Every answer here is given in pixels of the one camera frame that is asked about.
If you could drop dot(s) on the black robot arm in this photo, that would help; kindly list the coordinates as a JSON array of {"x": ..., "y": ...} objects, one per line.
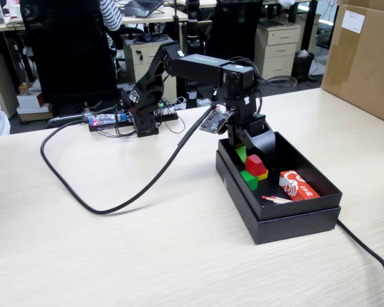
[{"x": 195, "y": 65}]

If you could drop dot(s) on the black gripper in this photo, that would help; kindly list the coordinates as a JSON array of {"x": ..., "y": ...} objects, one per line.
[{"x": 256, "y": 123}]

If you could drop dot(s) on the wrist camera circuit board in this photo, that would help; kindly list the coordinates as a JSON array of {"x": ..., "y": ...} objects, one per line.
[{"x": 214, "y": 121}]

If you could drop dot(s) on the controller board with LEDs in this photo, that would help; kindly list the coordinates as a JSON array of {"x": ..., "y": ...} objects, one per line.
[{"x": 105, "y": 120}]

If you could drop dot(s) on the red white matchbox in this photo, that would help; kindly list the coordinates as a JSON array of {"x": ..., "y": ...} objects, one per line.
[{"x": 297, "y": 187}]

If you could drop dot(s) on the beige side cabinet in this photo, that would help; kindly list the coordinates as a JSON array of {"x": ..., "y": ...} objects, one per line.
[{"x": 0, "y": 80}]

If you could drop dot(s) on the green wooden cube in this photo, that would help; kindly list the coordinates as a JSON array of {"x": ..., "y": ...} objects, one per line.
[{"x": 250, "y": 183}]

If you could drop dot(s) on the person in striped shirt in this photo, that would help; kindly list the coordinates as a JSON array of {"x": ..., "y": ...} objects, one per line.
[{"x": 110, "y": 16}]

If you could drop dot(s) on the black headset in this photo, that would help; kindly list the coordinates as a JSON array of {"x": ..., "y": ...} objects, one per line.
[{"x": 147, "y": 37}]

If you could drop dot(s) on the black trash bin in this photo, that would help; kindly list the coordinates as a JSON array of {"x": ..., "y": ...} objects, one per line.
[{"x": 302, "y": 67}]

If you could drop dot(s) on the dark open laptop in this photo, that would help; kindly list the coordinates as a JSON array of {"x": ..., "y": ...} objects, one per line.
[{"x": 140, "y": 6}]

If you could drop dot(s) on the black box lid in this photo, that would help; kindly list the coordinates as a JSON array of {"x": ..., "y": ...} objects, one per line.
[{"x": 291, "y": 230}]

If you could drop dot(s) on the yellow wooden cube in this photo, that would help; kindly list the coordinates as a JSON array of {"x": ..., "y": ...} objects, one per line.
[{"x": 264, "y": 176}]

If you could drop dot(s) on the flat brown carton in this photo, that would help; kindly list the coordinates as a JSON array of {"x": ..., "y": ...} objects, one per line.
[{"x": 35, "y": 115}]

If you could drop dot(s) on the large brown cardboard carton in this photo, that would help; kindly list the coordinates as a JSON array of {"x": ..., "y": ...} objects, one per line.
[{"x": 364, "y": 64}]

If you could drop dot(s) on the black cardboard box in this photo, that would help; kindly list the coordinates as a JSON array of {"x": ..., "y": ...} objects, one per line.
[{"x": 294, "y": 153}]

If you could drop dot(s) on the beige drawer pedestal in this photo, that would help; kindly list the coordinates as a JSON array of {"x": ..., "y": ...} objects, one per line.
[
  {"x": 275, "y": 54},
  {"x": 132, "y": 68}
]

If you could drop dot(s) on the large black office chair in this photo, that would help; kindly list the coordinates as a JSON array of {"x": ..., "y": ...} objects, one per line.
[{"x": 67, "y": 48}]

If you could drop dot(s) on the red-tipped wooden match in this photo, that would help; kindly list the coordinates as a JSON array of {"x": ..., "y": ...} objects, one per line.
[
  {"x": 272, "y": 197},
  {"x": 263, "y": 197}
]

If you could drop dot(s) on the black chair chrome base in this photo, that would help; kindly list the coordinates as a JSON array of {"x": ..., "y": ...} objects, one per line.
[{"x": 233, "y": 35}]

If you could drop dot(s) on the beige office desk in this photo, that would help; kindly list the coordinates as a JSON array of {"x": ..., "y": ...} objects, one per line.
[
  {"x": 0, "y": 27},
  {"x": 166, "y": 16}
]

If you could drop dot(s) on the white red carton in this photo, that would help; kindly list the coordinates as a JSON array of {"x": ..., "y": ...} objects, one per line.
[{"x": 30, "y": 99}]

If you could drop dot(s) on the black vertical pole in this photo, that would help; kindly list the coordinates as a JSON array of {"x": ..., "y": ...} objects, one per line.
[{"x": 192, "y": 19}]

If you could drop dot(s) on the red wooden cube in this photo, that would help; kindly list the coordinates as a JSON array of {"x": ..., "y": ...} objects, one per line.
[{"x": 254, "y": 164}]

